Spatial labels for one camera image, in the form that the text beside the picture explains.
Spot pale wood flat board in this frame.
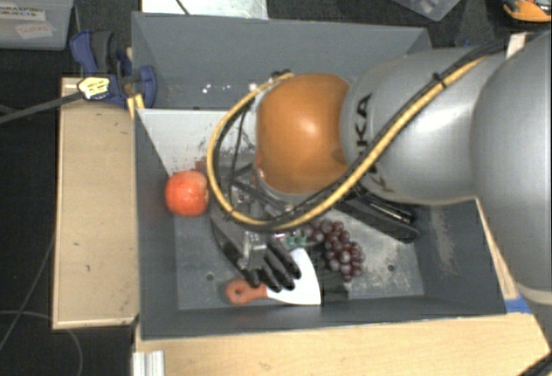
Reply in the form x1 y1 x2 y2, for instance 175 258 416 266
51 76 140 330

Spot black pronged object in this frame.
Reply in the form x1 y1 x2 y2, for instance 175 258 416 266
248 242 303 293

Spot purple toy grapes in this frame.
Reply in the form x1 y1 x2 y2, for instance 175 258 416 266
301 219 367 283

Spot orange-red toy apple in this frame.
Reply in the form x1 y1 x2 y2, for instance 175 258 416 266
164 169 211 218

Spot white spatula with orange handle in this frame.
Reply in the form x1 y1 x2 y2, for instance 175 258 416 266
225 247 323 307

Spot grey metal bin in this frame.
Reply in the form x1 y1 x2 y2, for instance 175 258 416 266
130 10 509 341

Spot black handled tool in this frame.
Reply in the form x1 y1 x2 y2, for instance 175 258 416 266
339 192 422 244

